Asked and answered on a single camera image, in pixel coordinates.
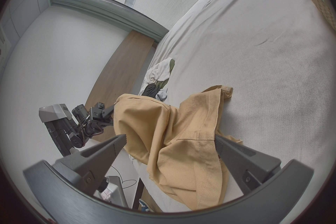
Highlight pale blue garment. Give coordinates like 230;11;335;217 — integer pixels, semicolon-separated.
155;89;168;102

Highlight bed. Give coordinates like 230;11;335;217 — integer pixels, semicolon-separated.
85;0;336;213

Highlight pile of clothes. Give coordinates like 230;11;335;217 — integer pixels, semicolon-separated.
139;58;176;100

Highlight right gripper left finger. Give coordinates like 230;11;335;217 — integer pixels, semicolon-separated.
54;134;127;197

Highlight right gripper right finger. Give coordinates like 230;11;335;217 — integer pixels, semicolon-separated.
215;134;282;197

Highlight round woven basket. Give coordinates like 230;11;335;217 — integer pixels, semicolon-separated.
298;0;336;30

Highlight tan shorts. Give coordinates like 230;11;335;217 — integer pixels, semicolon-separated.
113;84;243;211

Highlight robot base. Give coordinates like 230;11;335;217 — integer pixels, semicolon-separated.
99;175;128;208

